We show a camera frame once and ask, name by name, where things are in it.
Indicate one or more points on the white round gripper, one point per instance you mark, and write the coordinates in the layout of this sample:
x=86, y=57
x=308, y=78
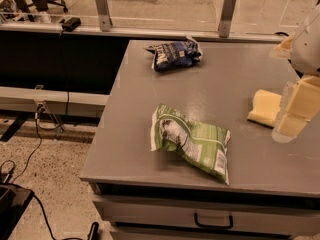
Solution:
x=308, y=52

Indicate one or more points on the blue chip bag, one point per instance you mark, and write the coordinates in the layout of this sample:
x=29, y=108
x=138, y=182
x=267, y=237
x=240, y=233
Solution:
x=175, y=55

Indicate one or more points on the green jalapeno chip bag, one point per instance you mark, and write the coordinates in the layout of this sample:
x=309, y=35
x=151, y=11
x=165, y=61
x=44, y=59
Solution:
x=200, y=144

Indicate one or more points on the yellow sponge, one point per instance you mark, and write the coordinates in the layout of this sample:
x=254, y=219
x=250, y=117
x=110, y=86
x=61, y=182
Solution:
x=265, y=107

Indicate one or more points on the clear acrylic barrier panel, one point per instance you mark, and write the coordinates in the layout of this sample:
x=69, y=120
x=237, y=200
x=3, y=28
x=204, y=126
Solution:
x=250, y=16

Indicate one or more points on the grey cabinet drawer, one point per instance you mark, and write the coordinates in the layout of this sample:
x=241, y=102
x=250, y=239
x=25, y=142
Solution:
x=175, y=215

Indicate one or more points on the black power adapter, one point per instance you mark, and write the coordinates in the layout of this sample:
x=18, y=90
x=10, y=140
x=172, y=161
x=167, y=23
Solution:
x=71, y=24

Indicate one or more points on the black box on floor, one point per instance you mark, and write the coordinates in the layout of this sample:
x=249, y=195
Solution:
x=13, y=202

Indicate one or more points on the right metal panel bracket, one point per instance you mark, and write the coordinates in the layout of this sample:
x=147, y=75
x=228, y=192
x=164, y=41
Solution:
x=226, y=18

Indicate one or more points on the metal panel bracket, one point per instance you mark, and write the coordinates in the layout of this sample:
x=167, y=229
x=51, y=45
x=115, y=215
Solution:
x=105, y=22
x=226, y=18

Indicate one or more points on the black drawer handle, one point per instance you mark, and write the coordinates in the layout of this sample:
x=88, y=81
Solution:
x=213, y=222

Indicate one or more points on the left metal panel bracket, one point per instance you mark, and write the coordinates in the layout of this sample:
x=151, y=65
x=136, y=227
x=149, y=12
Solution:
x=105, y=22

